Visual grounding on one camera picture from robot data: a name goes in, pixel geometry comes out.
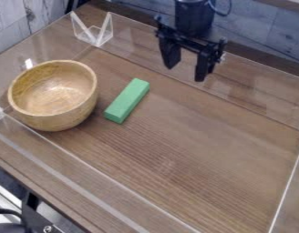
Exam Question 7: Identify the wooden bowl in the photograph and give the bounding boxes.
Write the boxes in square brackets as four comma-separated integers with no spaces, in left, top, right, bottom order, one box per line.
[6,60,98,132]

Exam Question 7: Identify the green rectangular block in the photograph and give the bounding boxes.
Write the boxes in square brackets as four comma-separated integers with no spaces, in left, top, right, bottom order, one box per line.
[102,78,149,124]

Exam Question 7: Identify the black cable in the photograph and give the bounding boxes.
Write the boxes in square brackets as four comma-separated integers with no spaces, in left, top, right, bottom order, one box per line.
[0,207,27,227]

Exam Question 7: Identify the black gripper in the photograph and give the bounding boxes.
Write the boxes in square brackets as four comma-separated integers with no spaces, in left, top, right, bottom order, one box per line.
[154,15,227,82]

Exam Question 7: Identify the clear acrylic corner bracket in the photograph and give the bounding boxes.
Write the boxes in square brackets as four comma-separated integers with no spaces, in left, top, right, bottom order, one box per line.
[70,12,113,47]

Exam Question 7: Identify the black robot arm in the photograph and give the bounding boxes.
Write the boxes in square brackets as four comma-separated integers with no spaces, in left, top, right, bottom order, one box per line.
[154,0,232,82]

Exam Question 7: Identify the clear acrylic front wall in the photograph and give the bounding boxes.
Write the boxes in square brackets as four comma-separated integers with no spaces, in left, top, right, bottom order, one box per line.
[0,113,201,233]

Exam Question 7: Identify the black metal table frame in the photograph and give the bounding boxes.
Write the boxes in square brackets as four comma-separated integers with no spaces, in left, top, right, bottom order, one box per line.
[21,192,65,233]

